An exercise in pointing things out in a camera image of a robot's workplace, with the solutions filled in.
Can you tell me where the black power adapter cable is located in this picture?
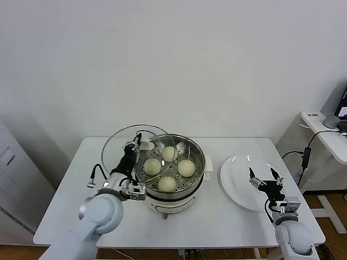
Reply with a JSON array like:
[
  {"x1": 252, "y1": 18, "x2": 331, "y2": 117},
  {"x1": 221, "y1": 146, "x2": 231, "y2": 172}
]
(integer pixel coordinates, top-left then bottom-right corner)
[{"x1": 281, "y1": 130, "x2": 343, "y2": 187}]

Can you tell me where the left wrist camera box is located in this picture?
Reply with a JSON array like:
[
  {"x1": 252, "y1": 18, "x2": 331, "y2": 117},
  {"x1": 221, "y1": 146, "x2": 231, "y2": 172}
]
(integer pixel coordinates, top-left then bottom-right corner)
[{"x1": 120, "y1": 183, "x2": 147, "y2": 202}]

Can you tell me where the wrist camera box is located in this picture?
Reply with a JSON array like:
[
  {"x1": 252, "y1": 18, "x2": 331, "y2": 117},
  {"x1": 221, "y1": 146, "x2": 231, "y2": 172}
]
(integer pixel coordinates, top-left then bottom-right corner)
[
  {"x1": 120, "y1": 183, "x2": 147, "y2": 202},
  {"x1": 280, "y1": 196, "x2": 301, "y2": 215}
]

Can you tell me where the white round plate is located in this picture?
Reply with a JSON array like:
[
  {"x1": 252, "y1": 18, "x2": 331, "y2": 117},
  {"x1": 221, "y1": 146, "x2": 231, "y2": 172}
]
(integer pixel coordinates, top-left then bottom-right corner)
[{"x1": 220, "y1": 155, "x2": 287, "y2": 213}]

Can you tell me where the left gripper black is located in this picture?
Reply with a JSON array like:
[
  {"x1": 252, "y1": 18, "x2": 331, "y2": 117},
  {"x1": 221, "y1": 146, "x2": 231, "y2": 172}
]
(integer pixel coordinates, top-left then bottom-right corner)
[{"x1": 111, "y1": 134, "x2": 143, "y2": 178}]

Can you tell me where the floor cable bundle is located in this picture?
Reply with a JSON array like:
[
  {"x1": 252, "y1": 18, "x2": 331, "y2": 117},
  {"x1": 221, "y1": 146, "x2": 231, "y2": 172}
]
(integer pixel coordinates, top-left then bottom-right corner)
[{"x1": 317, "y1": 242, "x2": 347, "y2": 257}]

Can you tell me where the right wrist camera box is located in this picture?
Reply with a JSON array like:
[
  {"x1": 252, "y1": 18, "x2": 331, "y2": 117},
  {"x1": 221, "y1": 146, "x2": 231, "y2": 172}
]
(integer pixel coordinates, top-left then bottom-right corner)
[{"x1": 280, "y1": 196, "x2": 301, "y2": 215}]

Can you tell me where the white steamed baozi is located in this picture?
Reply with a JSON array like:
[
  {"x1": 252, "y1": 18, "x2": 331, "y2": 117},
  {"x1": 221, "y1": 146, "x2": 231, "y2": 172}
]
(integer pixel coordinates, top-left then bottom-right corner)
[
  {"x1": 177, "y1": 159, "x2": 197, "y2": 178},
  {"x1": 157, "y1": 175, "x2": 177, "y2": 193},
  {"x1": 162, "y1": 146, "x2": 179, "y2": 163},
  {"x1": 143, "y1": 158, "x2": 162, "y2": 176}
]

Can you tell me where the perforated steel steamer basket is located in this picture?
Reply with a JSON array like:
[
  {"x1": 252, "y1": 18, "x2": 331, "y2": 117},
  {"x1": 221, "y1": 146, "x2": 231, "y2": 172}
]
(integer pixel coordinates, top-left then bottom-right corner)
[{"x1": 130, "y1": 134, "x2": 215, "y2": 193}]

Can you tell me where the white side desk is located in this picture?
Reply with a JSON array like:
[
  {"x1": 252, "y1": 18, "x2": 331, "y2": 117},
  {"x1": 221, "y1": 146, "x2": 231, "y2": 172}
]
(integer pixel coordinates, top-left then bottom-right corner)
[{"x1": 299, "y1": 111, "x2": 347, "y2": 234}]

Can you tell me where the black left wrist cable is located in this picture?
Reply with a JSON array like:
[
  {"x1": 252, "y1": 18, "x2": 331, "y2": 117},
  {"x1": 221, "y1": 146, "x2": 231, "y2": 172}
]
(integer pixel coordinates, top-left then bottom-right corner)
[{"x1": 86, "y1": 164, "x2": 112, "y2": 189}]

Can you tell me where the grey round puck device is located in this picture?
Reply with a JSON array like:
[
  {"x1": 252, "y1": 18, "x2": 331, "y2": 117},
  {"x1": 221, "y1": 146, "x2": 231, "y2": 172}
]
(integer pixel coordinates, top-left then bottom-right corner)
[{"x1": 322, "y1": 114, "x2": 340, "y2": 129}]

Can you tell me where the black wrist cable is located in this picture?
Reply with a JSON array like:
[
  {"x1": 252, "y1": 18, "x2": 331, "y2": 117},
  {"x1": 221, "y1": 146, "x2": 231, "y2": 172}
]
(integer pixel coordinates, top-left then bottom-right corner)
[
  {"x1": 86, "y1": 164, "x2": 112, "y2": 189},
  {"x1": 264, "y1": 199, "x2": 281, "y2": 225}
]

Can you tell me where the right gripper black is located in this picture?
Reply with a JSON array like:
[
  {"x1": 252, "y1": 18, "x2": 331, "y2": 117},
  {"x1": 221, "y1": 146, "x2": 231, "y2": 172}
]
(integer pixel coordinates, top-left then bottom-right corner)
[{"x1": 248, "y1": 167, "x2": 285, "y2": 203}]

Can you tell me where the glass lid with cream handle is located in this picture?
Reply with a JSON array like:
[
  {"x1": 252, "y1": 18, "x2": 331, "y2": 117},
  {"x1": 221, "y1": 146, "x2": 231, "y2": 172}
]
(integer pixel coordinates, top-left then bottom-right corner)
[{"x1": 101, "y1": 123, "x2": 182, "y2": 188}]

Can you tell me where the white cabinet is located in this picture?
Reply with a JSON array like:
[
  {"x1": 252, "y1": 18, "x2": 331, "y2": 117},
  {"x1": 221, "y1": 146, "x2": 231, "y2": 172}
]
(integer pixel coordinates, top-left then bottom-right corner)
[{"x1": 0, "y1": 120, "x2": 56, "y2": 246}]

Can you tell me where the cream electric cooker base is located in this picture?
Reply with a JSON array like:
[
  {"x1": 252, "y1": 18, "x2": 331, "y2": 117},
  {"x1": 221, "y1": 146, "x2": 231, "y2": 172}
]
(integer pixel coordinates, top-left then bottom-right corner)
[{"x1": 134, "y1": 170, "x2": 211, "y2": 220}]

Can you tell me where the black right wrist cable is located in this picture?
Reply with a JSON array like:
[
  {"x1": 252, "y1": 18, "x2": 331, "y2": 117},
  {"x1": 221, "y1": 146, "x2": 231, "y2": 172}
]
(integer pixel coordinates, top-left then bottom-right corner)
[{"x1": 264, "y1": 199, "x2": 281, "y2": 225}]

